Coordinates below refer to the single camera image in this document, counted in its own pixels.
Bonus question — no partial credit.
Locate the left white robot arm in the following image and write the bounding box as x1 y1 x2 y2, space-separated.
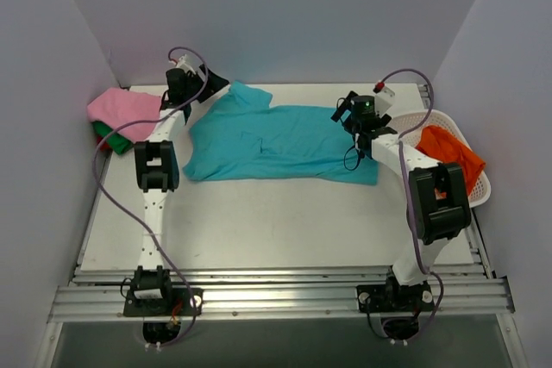
129 64 229 315

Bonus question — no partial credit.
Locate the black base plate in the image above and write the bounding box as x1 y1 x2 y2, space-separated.
355 284 435 315
122 288 204 317

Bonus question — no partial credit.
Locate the white plastic basket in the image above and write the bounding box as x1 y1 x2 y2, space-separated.
390 110 492 210

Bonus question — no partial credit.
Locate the aluminium rail frame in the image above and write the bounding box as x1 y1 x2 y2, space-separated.
33 83 528 368

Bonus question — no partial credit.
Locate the orange t-shirt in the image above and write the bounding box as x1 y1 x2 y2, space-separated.
416 125 486 195

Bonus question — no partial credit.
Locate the green folded t-shirt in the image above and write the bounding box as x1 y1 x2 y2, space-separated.
91 121 133 155

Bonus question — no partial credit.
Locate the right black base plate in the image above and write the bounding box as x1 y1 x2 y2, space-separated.
355 284 435 315

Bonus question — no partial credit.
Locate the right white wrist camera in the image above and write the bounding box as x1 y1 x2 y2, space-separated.
373 82 395 117

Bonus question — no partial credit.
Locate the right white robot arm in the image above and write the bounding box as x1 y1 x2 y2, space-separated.
331 87 471 310

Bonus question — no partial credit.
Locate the red folded t-shirt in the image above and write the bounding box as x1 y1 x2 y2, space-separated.
97 136 110 152

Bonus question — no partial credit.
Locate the teal t-shirt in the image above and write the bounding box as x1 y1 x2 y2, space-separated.
183 82 379 186

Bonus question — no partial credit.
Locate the pink folded t-shirt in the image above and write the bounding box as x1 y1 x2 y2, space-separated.
87 88 161 129

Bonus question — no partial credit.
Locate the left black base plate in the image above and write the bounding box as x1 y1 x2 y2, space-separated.
122 288 204 317

